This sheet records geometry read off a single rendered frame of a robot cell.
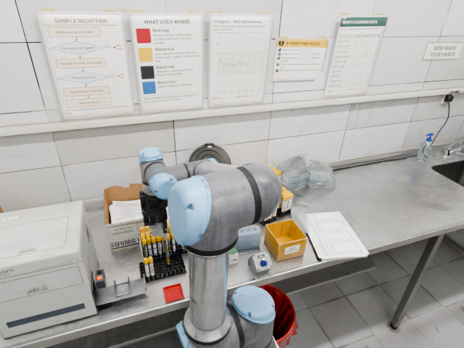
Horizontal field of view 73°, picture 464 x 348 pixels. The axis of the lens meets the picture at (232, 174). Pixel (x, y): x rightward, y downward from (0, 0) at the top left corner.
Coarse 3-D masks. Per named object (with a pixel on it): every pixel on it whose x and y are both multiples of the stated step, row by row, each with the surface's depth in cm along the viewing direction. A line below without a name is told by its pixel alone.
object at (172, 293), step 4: (176, 284) 118; (180, 284) 118; (164, 288) 117; (168, 288) 117; (172, 288) 117; (176, 288) 117; (180, 288) 117; (164, 292) 115; (168, 292) 116; (172, 292) 116; (176, 292) 116; (180, 292) 116; (164, 296) 113; (168, 296) 114; (172, 296) 114; (176, 296) 114; (180, 296) 114; (168, 300) 112; (172, 300) 112; (176, 300) 113
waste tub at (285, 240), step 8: (272, 224) 137; (280, 224) 139; (288, 224) 140; (296, 224) 136; (272, 232) 139; (280, 232) 141; (288, 232) 143; (296, 232) 137; (264, 240) 140; (272, 240) 131; (280, 240) 141; (288, 240) 141; (296, 240) 128; (304, 240) 129; (272, 248) 133; (280, 248) 127; (288, 248) 128; (296, 248) 130; (304, 248) 132; (280, 256) 129; (288, 256) 131; (296, 256) 133
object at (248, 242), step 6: (246, 228) 133; (252, 228) 133; (258, 228) 134; (240, 234) 130; (246, 234) 130; (252, 234) 131; (258, 234) 132; (240, 240) 131; (246, 240) 132; (252, 240) 133; (258, 240) 134; (240, 246) 133; (246, 246) 134; (252, 246) 135; (258, 246) 136; (240, 252) 133; (246, 252) 134; (252, 252) 134
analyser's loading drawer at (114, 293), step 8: (128, 280) 111; (136, 280) 115; (144, 280) 113; (104, 288) 112; (112, 288) 112; (120, 288) 112; (128, 288) 109; (136, 288) 112; (144, 288) 112; (96, 296) 109; (104, 296) 109; (112, 296) 109; (120, 296) 109; (128, 296) 109; (96, 304) 106
